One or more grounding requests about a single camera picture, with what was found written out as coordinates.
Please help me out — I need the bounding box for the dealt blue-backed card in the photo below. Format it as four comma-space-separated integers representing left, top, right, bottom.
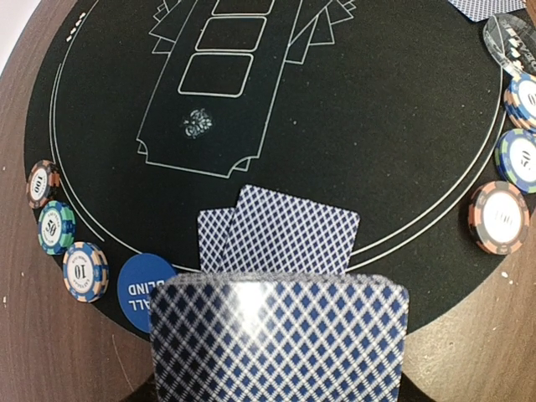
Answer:
198, 208, 235, 273
448, 0, 526, 23
218, 184, 360, 275

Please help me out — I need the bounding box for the blue-backed playing card deck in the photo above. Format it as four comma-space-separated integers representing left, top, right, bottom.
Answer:
150, 273, 410, 401

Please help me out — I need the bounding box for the blue small blind button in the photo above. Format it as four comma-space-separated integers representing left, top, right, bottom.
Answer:
116, 253, 176, 333

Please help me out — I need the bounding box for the single white blue poker chip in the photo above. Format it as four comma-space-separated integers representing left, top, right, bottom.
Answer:
63, 241, 110, 303

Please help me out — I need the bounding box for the single green blue poker chip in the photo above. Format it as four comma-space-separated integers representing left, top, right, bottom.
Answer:
38, 200, 76, 255

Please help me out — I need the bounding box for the single brown 100 poker chip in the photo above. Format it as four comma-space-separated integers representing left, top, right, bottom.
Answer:
26, 159, 60, 209

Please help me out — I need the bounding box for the clear round dealer button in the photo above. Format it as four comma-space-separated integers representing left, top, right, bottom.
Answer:
482, 13, 535, 76

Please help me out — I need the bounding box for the round black poker mat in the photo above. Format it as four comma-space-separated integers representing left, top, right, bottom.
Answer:
24, 1, 508, 331

